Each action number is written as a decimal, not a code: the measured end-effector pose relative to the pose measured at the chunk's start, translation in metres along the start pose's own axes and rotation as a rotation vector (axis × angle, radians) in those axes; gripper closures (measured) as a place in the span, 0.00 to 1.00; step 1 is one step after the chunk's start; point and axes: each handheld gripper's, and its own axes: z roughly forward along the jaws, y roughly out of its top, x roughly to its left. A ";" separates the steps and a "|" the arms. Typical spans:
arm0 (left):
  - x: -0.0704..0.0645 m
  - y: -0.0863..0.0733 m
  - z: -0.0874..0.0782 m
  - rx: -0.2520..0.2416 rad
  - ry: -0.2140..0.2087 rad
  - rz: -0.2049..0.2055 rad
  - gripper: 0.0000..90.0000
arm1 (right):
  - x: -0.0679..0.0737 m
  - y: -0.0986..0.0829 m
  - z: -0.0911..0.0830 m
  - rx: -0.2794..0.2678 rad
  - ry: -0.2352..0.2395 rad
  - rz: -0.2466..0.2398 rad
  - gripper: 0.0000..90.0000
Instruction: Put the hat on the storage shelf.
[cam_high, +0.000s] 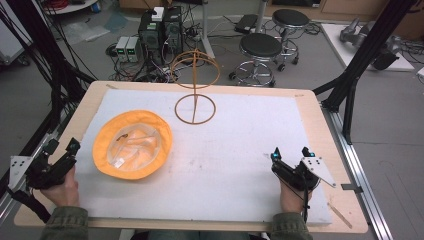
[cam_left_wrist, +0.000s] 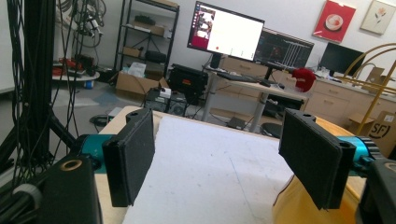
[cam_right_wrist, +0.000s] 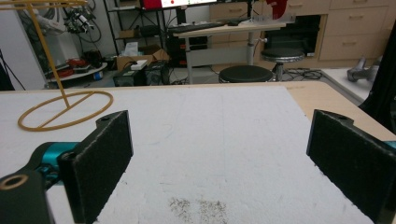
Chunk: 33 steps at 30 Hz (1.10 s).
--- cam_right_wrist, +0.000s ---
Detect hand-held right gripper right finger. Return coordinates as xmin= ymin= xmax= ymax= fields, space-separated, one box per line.
xmin=306 ymin=109 xmax=396 ymax=224

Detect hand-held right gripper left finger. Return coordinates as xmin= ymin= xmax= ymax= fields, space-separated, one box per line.
xmin=59 ymin=110 xmax=134 ymax=224

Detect black curtain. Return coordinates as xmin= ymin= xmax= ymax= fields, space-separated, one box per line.
xmin=359 ymin=21 xmax=396 ymax=135

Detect grey handheld tool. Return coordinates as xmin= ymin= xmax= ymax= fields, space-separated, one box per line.
xmin=346 ymin=55 xmax=383 ymax=83

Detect white round low table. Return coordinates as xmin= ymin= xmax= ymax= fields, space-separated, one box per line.
xmin=46 ymin=61 xmax=108 ymax=90

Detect black computer case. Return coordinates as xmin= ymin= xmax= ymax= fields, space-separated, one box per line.
xmin=112 ymin=60 xmax=171 ymax=88

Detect cardboard box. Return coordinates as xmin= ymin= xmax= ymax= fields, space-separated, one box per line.
xmin=116 ymin=45 xmax=171 ymax=73

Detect white table mat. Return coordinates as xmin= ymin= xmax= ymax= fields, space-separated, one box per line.
xmin=0 ymin=85 xmax=376 ymax=224

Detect black round stool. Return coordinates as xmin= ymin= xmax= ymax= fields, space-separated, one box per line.
xmin=260 ymin=48 xmax=305 ymax=82
xmin=219 ymin=64 xmax=275 ymax=84

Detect black tripod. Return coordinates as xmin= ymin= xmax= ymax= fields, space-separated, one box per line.
xmin=0 ymin=49 xmax=26 ymax=91

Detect light wood drawer cabinet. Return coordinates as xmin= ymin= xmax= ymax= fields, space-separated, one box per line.
xmin=208 ymin=0 xmax=396 ymax=63

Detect white robot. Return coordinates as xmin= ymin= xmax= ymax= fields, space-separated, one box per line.
xmin=14 ymin=0 xmax=102 ymax=73

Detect black metal shelf rack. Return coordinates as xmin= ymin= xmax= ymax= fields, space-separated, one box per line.
xmin=104 ymin=0 xmax=176 ymax=64

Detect black keyboard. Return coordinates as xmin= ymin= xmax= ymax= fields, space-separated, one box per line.
xmin=167 ymin=21 xmax=224 ymax=35

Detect red object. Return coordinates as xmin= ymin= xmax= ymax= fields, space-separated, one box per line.
xmin=265 ymin=0 xmax=289 ymax=21

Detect light wood desk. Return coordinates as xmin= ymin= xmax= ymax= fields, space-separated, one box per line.
xmin=172 ymin=21 xmax=288 ymax=85

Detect computer monitor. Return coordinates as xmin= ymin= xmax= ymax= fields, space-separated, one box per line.
xmin=141 ymin=0 xmax=219 ymax=10

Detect yellow wire hanger stand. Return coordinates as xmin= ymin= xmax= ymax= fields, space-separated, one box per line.
xmin=0 ymin=0 xmax=115 ymax=133

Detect black floor cables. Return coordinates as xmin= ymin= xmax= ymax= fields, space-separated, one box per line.
xmin=282 ymin=67 xmax=325 ymax=82

